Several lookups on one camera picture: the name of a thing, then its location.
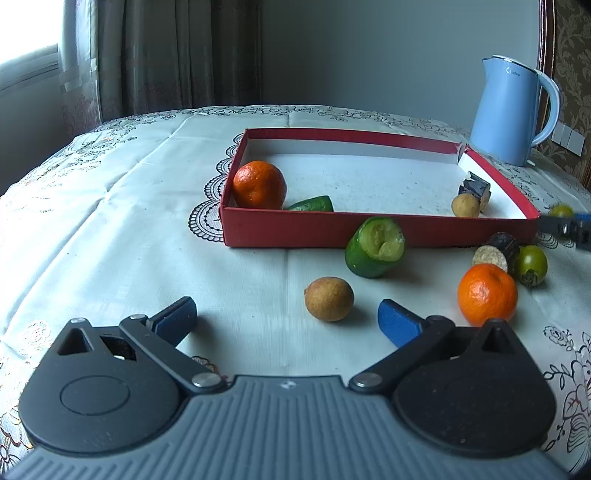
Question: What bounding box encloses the window frame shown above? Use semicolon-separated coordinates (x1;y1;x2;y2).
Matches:
1;45;59;93

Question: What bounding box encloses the light blue electric kettle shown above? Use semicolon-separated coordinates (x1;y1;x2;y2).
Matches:
470;55;560;167

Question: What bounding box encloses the white wall switch panel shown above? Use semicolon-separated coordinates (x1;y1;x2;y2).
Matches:
551;122;585;157

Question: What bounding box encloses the dark brown curtain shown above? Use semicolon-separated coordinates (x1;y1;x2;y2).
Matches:
96;0;263;120

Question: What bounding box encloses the green cucumber piece tip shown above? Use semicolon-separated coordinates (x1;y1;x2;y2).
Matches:
287;195;334;212

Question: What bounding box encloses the red shallow cardboard box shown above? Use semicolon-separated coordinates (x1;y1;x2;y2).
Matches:
219;128;540;248

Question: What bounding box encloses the orange tangerine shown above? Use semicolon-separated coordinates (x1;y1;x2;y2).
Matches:
232;160;287;209
457;263;518;327

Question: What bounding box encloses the dark sugarcane piece large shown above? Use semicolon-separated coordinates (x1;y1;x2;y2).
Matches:
472;232;521;275

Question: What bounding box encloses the sheer white curtain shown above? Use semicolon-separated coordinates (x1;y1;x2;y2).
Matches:
58;0;102;137

